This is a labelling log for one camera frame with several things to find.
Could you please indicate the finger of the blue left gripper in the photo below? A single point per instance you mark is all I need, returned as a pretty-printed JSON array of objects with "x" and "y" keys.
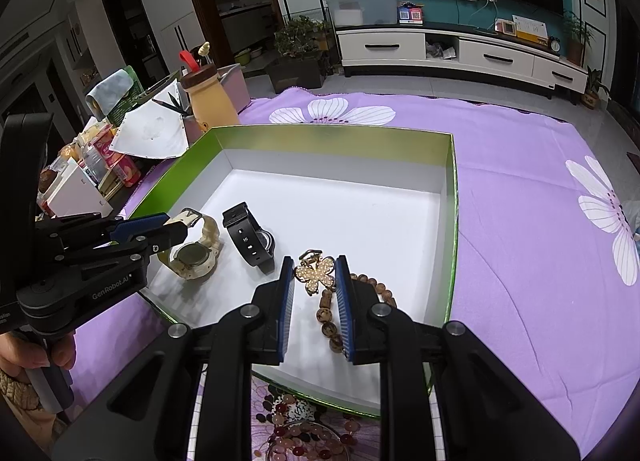
[
  {"x": 160, "y": 239},
  {"x": 126, "y": 229}
]

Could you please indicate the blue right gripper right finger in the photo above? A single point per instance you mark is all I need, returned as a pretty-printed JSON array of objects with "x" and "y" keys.
[{"x": 361, "y": 340}]

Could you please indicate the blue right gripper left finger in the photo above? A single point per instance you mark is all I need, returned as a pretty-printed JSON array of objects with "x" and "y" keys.
[{"x": 269, "y": 340}]

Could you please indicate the beige watch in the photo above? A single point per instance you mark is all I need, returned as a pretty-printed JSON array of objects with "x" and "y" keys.
[{"x": 196, "y": 259}]

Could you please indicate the black smart watch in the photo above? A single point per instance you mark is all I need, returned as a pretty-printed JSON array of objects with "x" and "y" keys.
[{"x": 254, "y": 243}]

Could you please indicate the left hand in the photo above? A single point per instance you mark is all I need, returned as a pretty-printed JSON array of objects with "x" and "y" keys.
[{"x": 18, "y": 355}]

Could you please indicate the white box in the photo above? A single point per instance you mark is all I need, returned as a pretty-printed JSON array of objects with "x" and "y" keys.
[{"x": 73, "y": 193}]

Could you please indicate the red snack can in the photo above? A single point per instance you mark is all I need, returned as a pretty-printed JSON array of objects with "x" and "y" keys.
[{"x": 121, "y": 164}]

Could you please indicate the white paper sheet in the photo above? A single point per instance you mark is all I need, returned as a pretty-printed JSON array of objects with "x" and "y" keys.
[{"x": 154, "y": 130}]

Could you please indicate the green cardboard box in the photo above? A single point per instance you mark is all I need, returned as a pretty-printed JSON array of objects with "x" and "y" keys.
[{"x": 386, "y": 198}]

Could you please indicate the yellow bear bottle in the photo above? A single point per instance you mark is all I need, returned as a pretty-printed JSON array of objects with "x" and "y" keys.
[{"x": 211, "y": 105}]

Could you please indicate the potted plant by door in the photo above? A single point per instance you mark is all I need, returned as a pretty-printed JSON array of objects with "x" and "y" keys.
[{"x": 304, "y": 58}]

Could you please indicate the white tv cabinet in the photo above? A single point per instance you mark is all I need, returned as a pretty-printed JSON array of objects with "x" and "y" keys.
[{"x": 432, "y": 48}]

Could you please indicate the clear plastic storage box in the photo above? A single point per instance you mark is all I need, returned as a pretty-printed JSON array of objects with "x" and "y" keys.
[{"x": 350, "y": 13}]

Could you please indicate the small desk clock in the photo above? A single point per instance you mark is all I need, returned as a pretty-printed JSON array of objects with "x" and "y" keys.
[{"x": 554, "y": 45}]

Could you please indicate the potted plant on cabinet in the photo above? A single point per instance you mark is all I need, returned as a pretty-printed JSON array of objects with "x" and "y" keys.
[{"x": 578, "y": 37}]

